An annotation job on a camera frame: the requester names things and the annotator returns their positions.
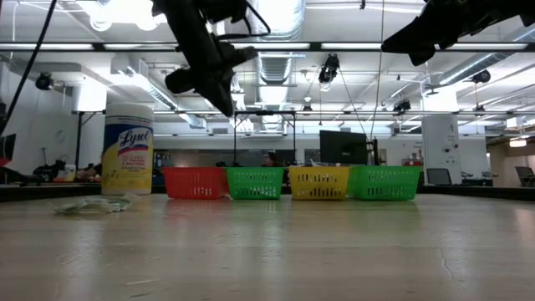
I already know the black distant frame post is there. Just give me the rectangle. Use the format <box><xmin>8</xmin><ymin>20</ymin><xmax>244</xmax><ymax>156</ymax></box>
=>
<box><xmin>74</xmin><ymin>110</ymin><xmax>84</xmax><ymax>169</ymax></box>

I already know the black hanging camera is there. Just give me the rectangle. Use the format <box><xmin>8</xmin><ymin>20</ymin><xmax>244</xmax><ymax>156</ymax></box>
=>
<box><xmin>317</xmin><ymin>53</ymin><xmax>341</xmax><ymax>85</ymax></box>
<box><xmin>391</xmin><ymin>98</ymin><xmax>414</xmax><ymax>115</ymax></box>

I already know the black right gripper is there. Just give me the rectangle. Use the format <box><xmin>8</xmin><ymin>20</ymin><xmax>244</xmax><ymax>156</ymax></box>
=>
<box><xmin>380</xmin><ymin>0</ymin><xmax>522</xmax><ymax>69</ymax></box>

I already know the grey office chair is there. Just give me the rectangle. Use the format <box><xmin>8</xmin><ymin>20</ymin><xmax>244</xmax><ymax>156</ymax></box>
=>
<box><xmin>514</xmin><ymin>166</ymin><xmax>535</xmax><ymax>188</ymax></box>

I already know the yellow plastic basket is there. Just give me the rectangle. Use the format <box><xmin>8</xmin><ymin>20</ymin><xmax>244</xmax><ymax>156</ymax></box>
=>
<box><xmin>288</xmin><ymin>166</ymin><xmax>351</xmax><ymax>202</ymax></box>

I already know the black computer monitor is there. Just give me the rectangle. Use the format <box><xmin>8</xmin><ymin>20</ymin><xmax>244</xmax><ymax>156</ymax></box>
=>
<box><xmin>318</xmin><ymin>129</ymin><xmax>369</xmax><ymax>166</ymax></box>

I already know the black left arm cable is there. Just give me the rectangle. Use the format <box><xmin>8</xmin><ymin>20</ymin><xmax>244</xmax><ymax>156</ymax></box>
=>
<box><xmin>0</xmin><ymin>0</ymin><xmax>272</xmax><ymax>126</ymax></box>

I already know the red plastic basket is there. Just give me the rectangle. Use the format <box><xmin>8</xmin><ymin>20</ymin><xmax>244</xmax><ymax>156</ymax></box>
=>
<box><xmin>161</xmin><ymin>166</ymin><xmax>230</xmax><ymax>201</ymax></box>

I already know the black aluminium rig frame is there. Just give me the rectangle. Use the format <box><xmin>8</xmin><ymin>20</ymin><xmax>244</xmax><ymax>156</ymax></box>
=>
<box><xmin>0</xmin><ymin>182</ymin><xmax>535</xmax><ymax>202</ymax></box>

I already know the Lysol wipes canister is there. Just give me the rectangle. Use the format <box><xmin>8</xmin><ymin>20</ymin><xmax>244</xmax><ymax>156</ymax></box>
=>
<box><xmin>101</xmin><ymin>102</ymin><xmax>155</xmax><ymax>196</ymax></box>

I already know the green plastic basket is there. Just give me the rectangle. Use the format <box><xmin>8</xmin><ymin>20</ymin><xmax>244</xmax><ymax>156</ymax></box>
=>
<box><xmin>226</xmin><ymin>166</ymin><xmax>286</xmax><ymax>202</ymax></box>
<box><xmin>347</xmin><ymin>165</ymin><xmax>423</xmax><ymax>202</ymax></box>

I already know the black tubular stand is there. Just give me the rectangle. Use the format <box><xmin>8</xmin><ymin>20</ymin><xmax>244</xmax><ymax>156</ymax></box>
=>
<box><xmin>232</xmin><ymin>110</ymin><xmax>298</xmax><ymax>168</ymax></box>

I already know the person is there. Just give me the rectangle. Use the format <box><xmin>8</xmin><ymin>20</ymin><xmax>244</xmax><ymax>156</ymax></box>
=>
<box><xmin>74</xmin><ymin>161</ymin><xmax>104</xmax><ymax>183</ymax></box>
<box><xmin>261</xmin><ymin>151</ymin><xmax>284</xmax><ymax>168</ymax></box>

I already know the black wall panel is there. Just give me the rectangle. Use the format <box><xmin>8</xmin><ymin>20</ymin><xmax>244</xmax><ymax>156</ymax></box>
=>
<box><xmin>0</xmin><ymin>133</ymin><xmax>17</xmax><ymax>163</ymax></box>

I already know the black bench device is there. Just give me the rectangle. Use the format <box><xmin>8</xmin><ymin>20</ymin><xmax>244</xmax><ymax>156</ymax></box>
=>
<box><xmin>0</xmin><ymin>166</ymin><xmax>33</xmax><ymax>187</ymax></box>

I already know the silver ventilation duct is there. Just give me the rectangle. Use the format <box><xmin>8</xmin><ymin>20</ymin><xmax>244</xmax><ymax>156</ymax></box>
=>
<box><xmin>436</xmin><ymin>24</ymin><xmax>535</xmax><ymax>87</ymax></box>
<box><xmin>247</xmin><ymin>0</ymin><xmax>307</xmax><ymax>135</ymax></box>

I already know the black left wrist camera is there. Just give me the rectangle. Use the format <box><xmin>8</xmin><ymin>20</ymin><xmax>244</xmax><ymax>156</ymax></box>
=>
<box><xmin>200</xmin><ymin>0</ymin><xmax>252</xmax><ymax>25</ymax></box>

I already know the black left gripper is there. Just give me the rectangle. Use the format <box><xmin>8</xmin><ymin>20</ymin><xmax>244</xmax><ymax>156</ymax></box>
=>
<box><xmin>165</xmin><ymin>43</ymin><xmax>259</xmax><ymax>117</ymax></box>

